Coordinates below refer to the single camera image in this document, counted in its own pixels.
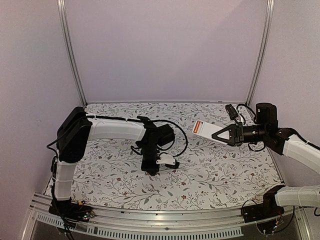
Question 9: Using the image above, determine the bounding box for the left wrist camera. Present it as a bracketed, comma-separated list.
[156, 153, 180, 169]

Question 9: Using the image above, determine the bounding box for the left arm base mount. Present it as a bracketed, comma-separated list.
[48, 199, 95, 222]

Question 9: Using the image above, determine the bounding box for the floral patterned table mat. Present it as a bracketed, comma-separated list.
[71, 103, 282, 211]

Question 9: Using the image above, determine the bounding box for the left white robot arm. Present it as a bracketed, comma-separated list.
[47, 107, 179, 217]

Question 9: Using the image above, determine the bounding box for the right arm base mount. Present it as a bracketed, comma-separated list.
[240, 199, 285, 223]

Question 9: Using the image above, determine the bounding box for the white remote control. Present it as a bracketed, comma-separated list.
[192, 119, 224, 141]

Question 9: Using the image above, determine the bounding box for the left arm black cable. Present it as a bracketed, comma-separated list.
[152, 119, 189, 158]

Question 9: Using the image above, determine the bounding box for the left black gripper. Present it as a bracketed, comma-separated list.
[141, 143, 161, 177]

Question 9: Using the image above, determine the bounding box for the aluminium frame post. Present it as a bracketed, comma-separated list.
[246, 0, 275, 105]
[57, 0, 88, 107]

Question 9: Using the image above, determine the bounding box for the orange battery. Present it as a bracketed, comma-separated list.
[193, 120, 202, 134]

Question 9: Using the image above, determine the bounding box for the right aluminium frame post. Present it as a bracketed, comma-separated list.
[246, 0, 275, 105]

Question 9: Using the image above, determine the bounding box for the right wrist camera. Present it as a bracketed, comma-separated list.
[225, 104, 238, 121]

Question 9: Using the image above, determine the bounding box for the front aluminium rail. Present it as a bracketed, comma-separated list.
[22, 193, 312, 240]

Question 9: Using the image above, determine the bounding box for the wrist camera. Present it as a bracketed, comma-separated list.
[225, 104, 238, 121]
[156, 153, 180, 169]

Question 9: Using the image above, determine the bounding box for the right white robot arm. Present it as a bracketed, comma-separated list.
[208, 102, 320, 218]

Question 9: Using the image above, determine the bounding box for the left aluminium frame post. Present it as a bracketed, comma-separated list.
[57, 0, 88, 107]

